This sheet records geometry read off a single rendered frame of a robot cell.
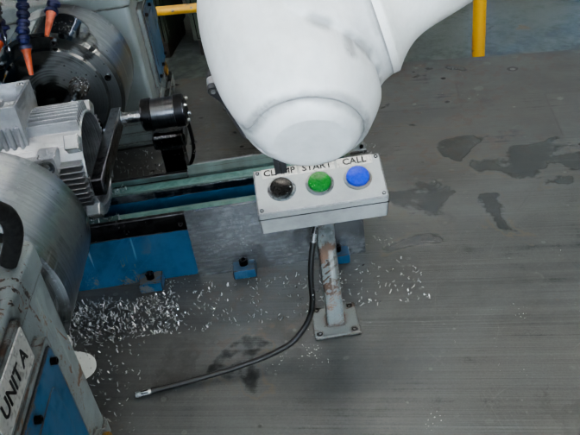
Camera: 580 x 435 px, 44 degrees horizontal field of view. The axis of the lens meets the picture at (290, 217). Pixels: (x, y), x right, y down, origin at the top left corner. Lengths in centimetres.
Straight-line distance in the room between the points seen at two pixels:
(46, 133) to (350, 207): 50
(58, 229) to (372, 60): 55
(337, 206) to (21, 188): 39
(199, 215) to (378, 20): 75
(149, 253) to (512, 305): 59
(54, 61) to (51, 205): 50
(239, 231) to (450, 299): 36
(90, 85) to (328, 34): 98
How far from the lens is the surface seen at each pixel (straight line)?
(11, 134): 116
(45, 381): 73
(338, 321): 109
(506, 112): 165
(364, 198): 91
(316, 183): 92
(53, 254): 89
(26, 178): 95
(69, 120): 116
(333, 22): 45
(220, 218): 117
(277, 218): 92
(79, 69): 138
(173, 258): 123
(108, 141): 122
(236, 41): 46
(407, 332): 108
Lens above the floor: 156
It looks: 34 degrees down
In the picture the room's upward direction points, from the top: 9 degrees counter-clockwise
